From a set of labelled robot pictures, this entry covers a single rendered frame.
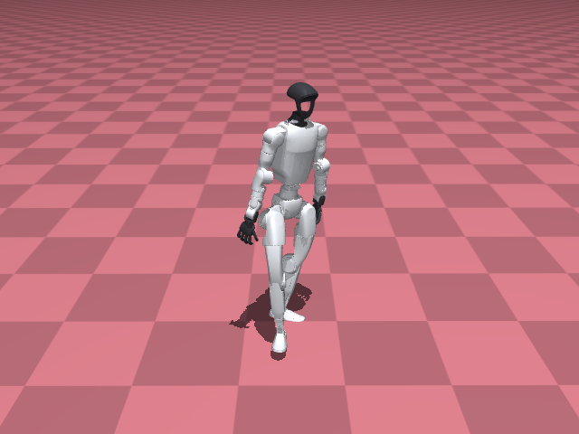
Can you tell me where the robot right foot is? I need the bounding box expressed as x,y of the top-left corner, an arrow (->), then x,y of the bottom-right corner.
271,329 -> 287,353

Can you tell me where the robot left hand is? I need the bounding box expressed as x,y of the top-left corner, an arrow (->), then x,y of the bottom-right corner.
312,195 -> 326,224

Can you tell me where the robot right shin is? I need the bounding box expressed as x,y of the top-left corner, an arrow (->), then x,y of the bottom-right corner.
269,282 -> 285,334

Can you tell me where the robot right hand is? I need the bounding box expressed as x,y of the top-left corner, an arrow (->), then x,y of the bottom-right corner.
237,210 -> 259,245

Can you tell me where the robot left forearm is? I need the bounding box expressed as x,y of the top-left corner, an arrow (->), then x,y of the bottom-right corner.
313,170 -> 329,202

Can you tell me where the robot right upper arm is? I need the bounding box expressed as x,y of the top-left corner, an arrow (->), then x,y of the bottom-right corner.
257,127 -> 286,184

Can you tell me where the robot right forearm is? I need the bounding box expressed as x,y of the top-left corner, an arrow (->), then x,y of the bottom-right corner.
245,170 -> 267,220

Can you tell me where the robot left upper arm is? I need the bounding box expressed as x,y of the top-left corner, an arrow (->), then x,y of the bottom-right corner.
313,122 -> 330,174

